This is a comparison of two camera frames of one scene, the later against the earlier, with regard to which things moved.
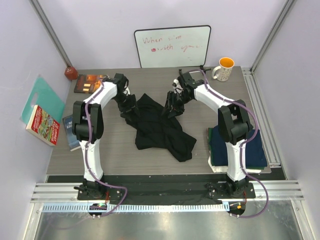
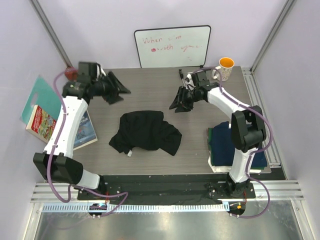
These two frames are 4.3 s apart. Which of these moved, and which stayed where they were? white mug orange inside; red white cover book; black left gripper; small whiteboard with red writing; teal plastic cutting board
Moved: black left gripper
Stayed: white mug orange inside; teal plastic cutting board; small whiteboard with red writing; red white cover book
